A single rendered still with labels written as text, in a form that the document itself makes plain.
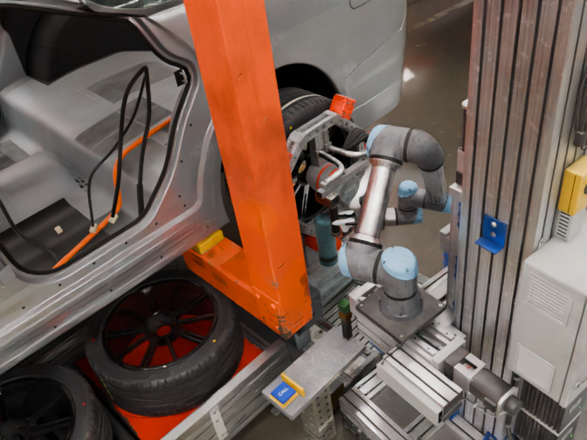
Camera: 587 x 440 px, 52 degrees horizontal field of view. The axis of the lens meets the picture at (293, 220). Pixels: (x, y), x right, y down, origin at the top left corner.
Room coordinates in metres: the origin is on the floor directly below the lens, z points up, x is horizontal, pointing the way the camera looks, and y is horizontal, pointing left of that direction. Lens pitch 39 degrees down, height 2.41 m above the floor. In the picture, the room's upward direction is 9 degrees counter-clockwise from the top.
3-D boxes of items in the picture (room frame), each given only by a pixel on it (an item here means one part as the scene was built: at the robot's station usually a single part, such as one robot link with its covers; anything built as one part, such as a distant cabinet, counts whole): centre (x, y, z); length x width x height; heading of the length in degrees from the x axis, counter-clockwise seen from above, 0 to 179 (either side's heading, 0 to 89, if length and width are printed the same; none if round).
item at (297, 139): (2.19, -0.15, 0.85); 0.54 x 0.07 x 0.54; 129
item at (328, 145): (2.16, -0.31, 1.03); 0.19 x 0.18 x 0.11; 39
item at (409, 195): (1.86, -0.48, 0.91); 0.11 x 0.08 x 0.11; 58
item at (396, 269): (1.40, -0.31, 0.98); 0.13 x 0.12 x 0.14; 58
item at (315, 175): (2.13, -0.20, 0.85); 0.21 x 0.14 x 0.14; 39
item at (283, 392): (1.36, 0.14, 0.47); 0.07 x 0.07 x 0.02; 39
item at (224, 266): (1.94, 0.30, 0.69); 0.52 x 0.17 x 0.35; 39
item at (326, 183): (2.03, -0.15, 1.03); 0.19 x 0.18 x 0.11; 39
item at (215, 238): (2.08, 0.41, 0.71); 0.14 x 0.14 x 0.05; 39
